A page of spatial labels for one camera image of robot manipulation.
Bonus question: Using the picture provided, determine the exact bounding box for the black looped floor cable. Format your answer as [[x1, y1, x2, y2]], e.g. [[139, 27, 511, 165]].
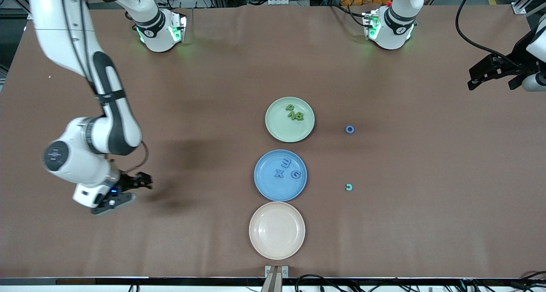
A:
[[294, 275, 342, 292]]

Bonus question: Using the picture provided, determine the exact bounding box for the blue plate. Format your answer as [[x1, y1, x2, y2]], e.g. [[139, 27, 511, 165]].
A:
[[254, 149, 308, 202]]

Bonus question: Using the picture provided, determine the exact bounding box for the metal table bracket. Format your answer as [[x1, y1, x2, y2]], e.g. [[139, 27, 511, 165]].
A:
[[264, 265, 289, 292]]

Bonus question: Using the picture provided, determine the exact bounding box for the silver aluminium frame bar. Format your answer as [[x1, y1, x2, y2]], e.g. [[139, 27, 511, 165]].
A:
[[0, 0, 31, 19], [513, 0, 546, 16]]

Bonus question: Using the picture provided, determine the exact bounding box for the pale green plate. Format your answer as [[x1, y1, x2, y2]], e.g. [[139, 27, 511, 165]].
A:
[[265, 96, 316, 143]]

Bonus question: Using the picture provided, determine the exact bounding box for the brown table cover sheet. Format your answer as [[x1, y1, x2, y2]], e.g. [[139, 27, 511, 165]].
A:
[[0, 5, 546, 280]]

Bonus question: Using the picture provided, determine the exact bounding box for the beige plate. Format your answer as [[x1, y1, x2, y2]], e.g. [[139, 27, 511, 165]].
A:
[[249, 201, 306, 260]]

